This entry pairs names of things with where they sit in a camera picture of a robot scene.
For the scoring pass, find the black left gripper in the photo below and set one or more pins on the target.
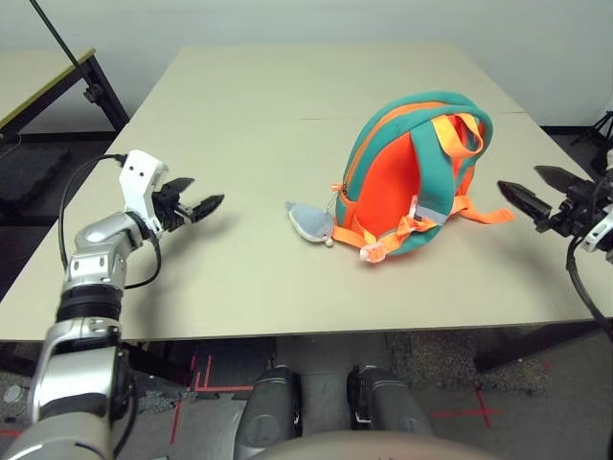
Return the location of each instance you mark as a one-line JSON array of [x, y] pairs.
[[167, 211]]

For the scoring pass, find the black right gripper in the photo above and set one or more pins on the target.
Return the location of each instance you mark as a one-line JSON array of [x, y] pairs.
[[582, 206]]

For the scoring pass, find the orange and teal backpack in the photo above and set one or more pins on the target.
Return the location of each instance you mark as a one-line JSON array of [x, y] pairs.
[[392, 191]]

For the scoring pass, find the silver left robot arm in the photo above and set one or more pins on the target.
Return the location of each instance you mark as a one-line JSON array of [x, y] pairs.
[[81, 354]]

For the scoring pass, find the black tripod stand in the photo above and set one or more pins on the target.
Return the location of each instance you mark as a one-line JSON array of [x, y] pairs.
[[598, 139]]

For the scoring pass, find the grey plush whale charm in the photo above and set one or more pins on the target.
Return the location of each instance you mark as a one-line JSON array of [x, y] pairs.
[[309, 223]]

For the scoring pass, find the black table clamp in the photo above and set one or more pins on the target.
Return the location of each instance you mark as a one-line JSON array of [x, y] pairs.
[[93, 93]]

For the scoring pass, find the black foam floor mat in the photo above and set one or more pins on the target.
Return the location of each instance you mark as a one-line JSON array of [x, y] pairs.
[[26, 172]]

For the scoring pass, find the thin black rod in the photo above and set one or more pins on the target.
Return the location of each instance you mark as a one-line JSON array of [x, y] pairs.
[[55, 33]]

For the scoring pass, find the grey robot left leg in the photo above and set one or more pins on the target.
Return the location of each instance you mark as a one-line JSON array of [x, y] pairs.
[[268, 407]]

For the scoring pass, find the grey robot leg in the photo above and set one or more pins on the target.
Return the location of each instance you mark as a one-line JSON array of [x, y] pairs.
[[268, 407], [388, 402]]

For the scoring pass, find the grey robot right leg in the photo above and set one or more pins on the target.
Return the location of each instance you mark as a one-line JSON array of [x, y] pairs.
[[388, 402]]

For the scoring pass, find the small silver floor disc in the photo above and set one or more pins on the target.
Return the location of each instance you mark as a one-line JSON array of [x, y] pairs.
[[12, 393]]

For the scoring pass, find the beige robot torso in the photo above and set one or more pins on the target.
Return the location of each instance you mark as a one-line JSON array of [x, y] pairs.
[[364, 448]]

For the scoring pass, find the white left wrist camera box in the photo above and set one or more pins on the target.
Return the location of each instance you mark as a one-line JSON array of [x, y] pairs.
[[139, 177]]

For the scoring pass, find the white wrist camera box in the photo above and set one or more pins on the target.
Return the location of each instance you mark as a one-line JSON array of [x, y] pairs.
[[601, 235], [139, 177]]

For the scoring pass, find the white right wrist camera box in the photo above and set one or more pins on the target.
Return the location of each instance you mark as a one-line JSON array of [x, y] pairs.
[[601, 235]]

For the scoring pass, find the beige side table black frame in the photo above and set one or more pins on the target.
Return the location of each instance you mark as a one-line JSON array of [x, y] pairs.
[[33, 81]]

